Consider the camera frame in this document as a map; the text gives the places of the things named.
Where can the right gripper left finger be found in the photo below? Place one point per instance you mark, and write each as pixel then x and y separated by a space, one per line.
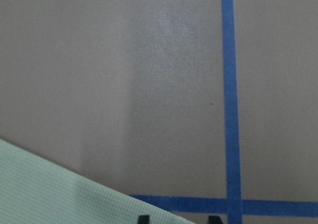
pixel 144 219

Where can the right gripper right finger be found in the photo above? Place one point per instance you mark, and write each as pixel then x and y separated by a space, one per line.
pixel 214 219

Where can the olive green long-sleeve shirt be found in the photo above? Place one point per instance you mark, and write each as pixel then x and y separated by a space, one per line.
pixel 36 191

